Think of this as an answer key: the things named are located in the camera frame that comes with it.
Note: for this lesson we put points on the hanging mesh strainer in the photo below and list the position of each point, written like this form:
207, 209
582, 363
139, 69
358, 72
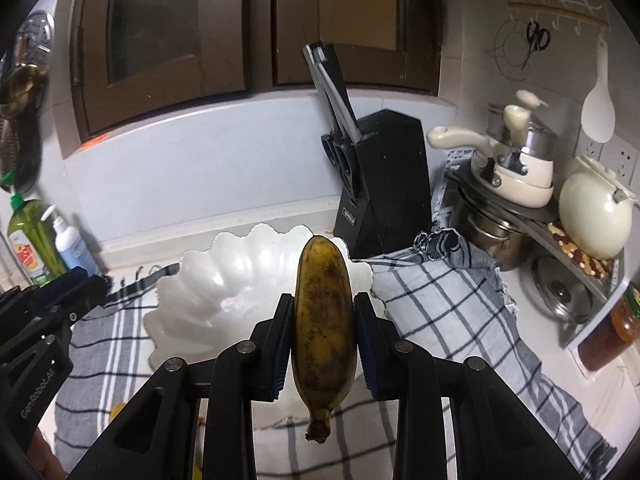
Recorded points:
17, 125

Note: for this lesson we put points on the green dish soap bottle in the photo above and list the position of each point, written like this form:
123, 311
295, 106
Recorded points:
32, 240

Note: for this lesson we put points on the stainless steel pot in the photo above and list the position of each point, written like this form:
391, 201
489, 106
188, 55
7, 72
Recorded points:
500, 240

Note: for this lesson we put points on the glass jar with orange contents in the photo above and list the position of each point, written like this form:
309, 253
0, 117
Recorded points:
607, 335

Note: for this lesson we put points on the wooden hook rail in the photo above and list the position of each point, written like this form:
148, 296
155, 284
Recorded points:
555, 10

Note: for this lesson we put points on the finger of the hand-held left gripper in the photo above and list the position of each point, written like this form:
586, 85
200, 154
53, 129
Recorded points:
90, 290
65, 280

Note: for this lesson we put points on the person's left forearm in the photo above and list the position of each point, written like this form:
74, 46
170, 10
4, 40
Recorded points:
47, 460

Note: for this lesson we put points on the hanging metal steamer plate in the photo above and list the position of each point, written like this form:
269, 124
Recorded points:
35, 35

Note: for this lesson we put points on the brown wooden cabinet door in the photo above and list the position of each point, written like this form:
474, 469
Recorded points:
95, 60
425, 25

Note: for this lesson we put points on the white blue pump bottle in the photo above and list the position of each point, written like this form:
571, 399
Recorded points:
75, 250

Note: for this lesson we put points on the black hanging scissors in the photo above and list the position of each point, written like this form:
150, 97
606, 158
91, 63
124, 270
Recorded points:
537, 37

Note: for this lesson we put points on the brown patterned trivet mat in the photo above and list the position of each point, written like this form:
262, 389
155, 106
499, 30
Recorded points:
575, 255

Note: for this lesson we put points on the white scalloped bowl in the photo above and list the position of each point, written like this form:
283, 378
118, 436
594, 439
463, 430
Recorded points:
225, 280

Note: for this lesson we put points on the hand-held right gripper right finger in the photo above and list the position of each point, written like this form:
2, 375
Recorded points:
368, 352

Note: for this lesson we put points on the small steel cup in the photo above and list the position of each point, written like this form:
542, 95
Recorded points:
541, 142

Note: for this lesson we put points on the black knife block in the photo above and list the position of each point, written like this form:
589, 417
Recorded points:
390, 185

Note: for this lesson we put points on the steel pot with lid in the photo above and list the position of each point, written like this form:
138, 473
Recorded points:
545, 240

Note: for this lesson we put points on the white rice paddle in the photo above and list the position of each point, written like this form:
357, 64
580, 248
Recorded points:
598, 110

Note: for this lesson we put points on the glass pot lid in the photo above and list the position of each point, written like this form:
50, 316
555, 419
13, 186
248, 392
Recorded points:
562, 290

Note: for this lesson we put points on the grey checked cloth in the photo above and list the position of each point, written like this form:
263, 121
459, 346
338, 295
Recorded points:
450, 310

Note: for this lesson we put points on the white wall socket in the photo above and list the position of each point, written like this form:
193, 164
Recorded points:
622, 157

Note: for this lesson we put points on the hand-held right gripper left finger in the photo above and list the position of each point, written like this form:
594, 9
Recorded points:
281, 352

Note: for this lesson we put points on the spotted yellow banana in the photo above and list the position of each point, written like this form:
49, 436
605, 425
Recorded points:
322, 320

